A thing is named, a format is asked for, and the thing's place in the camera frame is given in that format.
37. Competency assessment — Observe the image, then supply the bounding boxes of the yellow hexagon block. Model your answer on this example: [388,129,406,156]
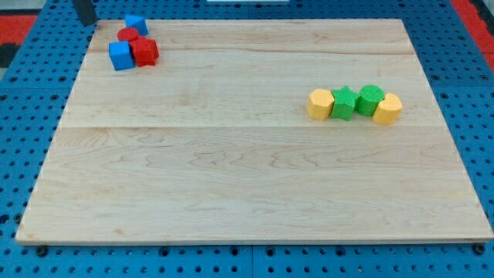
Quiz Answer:
[306,89,335,120]

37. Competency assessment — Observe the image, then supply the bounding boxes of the blue cube block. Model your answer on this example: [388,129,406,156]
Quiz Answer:
[109,41,135,71]

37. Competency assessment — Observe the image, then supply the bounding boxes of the wooden board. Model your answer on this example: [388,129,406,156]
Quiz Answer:
[15,19,493,246]

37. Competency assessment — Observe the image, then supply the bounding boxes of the green cylinder block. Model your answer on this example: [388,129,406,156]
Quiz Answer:
[355,85,384,117]

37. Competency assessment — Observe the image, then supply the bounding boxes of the yellow heart block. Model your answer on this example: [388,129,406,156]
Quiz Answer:
[372,93,403,125]

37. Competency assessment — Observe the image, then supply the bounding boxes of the green star block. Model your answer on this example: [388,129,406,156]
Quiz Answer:
[331,86,360,120]

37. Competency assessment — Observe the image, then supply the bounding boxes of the blue triangle block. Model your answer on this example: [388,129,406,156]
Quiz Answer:
[124,15,149,36]

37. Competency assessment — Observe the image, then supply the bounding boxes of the red cylinder block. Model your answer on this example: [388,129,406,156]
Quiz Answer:
[117,27,140,42]

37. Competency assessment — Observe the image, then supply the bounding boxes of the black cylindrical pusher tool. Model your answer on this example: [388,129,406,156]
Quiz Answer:
[72,0,98,25]

